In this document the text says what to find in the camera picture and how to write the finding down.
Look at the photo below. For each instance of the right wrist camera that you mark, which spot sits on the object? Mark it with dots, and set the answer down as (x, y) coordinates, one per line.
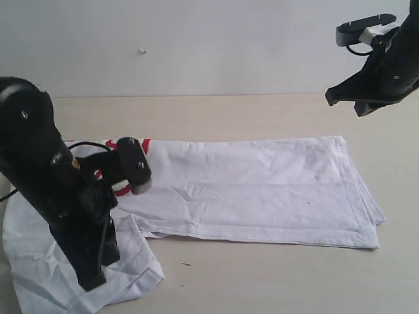
(349, 33)

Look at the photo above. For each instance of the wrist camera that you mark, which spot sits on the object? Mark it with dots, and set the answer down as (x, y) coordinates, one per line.
(127, 162)
(349, 33)

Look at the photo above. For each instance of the white t-shirt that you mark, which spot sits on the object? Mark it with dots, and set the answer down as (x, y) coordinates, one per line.
(298, 191)

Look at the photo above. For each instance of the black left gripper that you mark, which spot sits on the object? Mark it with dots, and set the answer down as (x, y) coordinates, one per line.
(74, 196)

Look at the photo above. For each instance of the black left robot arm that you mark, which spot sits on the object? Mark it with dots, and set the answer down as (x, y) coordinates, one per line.
(23, 108)

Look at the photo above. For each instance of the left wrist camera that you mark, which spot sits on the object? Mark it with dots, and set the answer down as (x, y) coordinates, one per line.
(127, 162)

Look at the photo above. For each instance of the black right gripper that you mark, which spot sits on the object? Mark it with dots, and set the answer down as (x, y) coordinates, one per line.
(392, 78)

